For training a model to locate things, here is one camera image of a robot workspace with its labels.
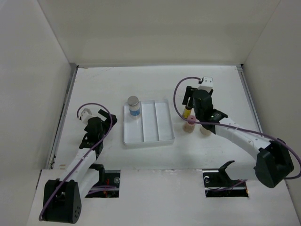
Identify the brown bottle yellow label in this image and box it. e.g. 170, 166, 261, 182
182, 104, 193, 119

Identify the blue-label jar silver lid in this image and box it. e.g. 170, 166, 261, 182
127, 96, 141, 119

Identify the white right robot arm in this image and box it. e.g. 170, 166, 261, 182
182, 86, 294, 188

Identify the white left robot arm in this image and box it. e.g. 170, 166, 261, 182
39, 105, 118, 224

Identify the beige spice bottle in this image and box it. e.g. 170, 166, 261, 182
200, 126, 212, 137

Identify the pink-cap spice bottle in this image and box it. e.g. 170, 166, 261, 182
183, 115, 196, 133

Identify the white three-compartment tray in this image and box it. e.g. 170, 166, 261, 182
123, 99, 175, 149

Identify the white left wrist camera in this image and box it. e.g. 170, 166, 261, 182
79, 108, 93, 125

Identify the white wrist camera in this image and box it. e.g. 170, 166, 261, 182
79, 108, 93, 125
197, 76, 214, 93

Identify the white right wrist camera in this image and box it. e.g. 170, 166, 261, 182
197, 76, 214, 93

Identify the left aluminium frame rail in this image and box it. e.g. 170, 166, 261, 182
44, 63, 79, 169

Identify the aluminium frame rail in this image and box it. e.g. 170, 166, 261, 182
44, 63, 79, 169
236, 65, 263, 133

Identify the right aluminium frame rail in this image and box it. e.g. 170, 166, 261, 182
236, 65, 263, 133

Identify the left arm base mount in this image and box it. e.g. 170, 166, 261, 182
86, 164, 121, 198

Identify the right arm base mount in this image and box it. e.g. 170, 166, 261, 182
202, 161, 249, 198

